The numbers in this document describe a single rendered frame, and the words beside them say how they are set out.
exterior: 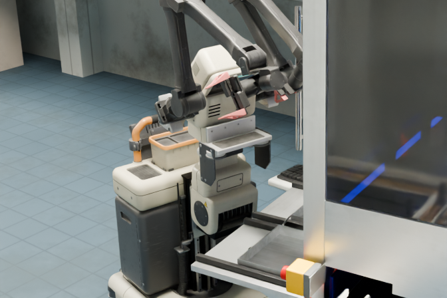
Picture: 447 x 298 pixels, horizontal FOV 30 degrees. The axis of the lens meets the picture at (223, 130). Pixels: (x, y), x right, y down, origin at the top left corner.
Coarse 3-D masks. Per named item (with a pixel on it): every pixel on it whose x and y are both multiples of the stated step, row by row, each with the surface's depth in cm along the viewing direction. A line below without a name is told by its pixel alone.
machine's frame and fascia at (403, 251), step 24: (336, 216) 221; (360, 216) 217; (384, 216) 213; (336, 240) 223; (360, 240) 219; (384, 240) 215; (408, 240) 211; (432, 240) 207; (336, 264) 226; (360, 264) 221; (384, 264) 217; (408, 264) 213; (432, 264) 209; (408, 288) 216; (432, 288) 212
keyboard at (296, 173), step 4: (300, 164) 342; (292, 168) 338; (296, 168) 338; (300, 168) 338; (284, 172) 334; (288, 172) 335; (292, 172) 334; (296, 172) 334; (300, 172) 334; (280, 176) 334; (284, 176) 334; (288, 176) 333; (292, 176) 331; (296, 176) 330; (300, 176) 330; (288, 180) 331; (292, 180) 330; (296, 180) 330; (300, 180) 328
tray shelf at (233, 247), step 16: (288, 192) 305; (272, 208) 293; (288, 208) 292; (224, 240) 272; (240, 240) 272; (256, 240) 271; (224, 256) 262; (208, 272) 255; (224, 272) 253; (256, 288) 246; (272, 288) 244
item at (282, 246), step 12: (276, 228) 272; (288, 228) 272; (264, 240) 266; (276, 240) 270; (288, 240) 270; (300, 240) 270; (252, 252) 260; (264, 252) 263; (276, 252) 263; (288, 252) 263; (300, 252) 262; (240, 264) 253; (252, 264) 251; (264, 264) 256; (276, 264) 256; (288, 264) 256
